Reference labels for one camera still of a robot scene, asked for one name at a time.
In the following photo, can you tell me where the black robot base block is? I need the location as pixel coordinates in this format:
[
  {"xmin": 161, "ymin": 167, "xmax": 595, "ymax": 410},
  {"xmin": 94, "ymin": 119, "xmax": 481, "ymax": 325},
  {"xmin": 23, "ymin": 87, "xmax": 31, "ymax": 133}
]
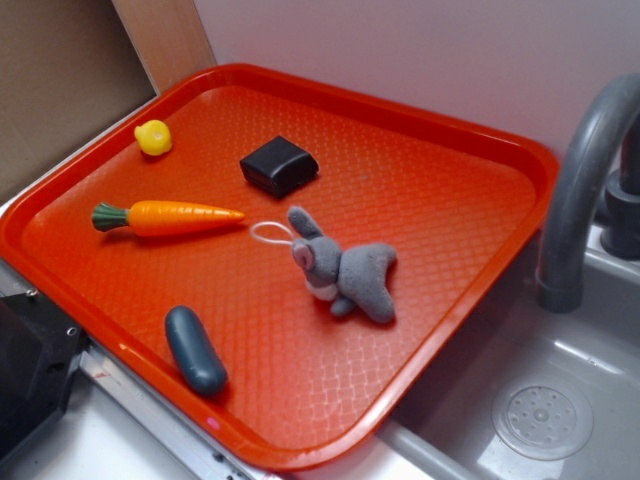
[{"xmin": 1, "ymin": 290, "xmax": 87, "ymax": 464}]

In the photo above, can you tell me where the orange plastic tray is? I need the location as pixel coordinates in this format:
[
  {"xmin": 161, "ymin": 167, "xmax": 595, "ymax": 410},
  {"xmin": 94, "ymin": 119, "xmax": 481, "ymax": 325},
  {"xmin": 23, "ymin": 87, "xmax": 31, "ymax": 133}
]
[{"xmin": 1, "ymin": 65, "xmax": 558, "ymax": 472}]

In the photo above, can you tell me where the gray plush bunny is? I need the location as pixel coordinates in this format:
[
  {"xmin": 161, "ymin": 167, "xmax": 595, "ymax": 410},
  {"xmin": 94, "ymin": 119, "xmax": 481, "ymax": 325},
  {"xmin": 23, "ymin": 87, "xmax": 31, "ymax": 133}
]
[{"xmin": 249, "ymin": 205, "xmax": 399, "ymax": 324}]

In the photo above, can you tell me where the black rectangular block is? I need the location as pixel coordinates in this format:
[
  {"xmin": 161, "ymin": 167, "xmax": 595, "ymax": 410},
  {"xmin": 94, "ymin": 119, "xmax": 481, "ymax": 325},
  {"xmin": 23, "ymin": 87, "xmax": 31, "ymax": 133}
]
[{"xmin": 239, "ymin": 136, "xmax": 319, "ymax": 198}]

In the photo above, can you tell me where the dark gray toy pickle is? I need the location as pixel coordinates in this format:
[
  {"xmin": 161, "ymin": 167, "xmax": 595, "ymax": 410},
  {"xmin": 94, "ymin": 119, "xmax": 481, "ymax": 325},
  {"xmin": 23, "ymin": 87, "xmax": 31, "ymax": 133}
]
[{"xmin": 165, "ymin": 305, "xmax": 228, "ymax": 397}]

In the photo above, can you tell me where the orange toy carrot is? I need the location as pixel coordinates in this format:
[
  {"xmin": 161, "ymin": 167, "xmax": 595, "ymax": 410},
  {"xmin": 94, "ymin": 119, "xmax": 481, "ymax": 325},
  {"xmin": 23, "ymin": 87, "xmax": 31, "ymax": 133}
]
[{"xmin": 91, "ymin": 200, "xmax": 246, "ymax": 237}]

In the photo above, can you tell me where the yellow rubber duck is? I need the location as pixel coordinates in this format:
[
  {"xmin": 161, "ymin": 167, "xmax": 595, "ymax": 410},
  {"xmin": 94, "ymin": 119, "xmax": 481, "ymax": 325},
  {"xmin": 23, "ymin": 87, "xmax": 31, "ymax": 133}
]
[{"xmin": 134, "ymin": 120, "xmax": 172, "ymax": 156}]

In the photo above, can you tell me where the gray toy faucet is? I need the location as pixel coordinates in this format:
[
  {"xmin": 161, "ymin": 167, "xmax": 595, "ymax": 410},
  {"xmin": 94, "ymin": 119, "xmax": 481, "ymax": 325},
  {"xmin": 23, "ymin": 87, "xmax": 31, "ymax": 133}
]
[{"xmin": 536, "ymin": 73, "xmax": 639, "ymax": 313}]

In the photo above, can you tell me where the gray toy sink basin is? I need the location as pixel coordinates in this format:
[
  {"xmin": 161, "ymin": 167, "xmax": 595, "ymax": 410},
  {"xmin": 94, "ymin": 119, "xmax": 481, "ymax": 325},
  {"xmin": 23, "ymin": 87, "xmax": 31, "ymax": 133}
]
[{"xmin": 379, "ymin": 243, "xmax": 639, "ymax": 479}]

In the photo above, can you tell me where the brown cardboard panel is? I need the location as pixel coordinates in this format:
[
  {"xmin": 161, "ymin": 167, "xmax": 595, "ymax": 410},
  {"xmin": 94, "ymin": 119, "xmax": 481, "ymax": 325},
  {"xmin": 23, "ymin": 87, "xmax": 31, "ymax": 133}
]
[{"xmin": 1, "ymin": 1, "xmax": 216, "ymax": 201}]

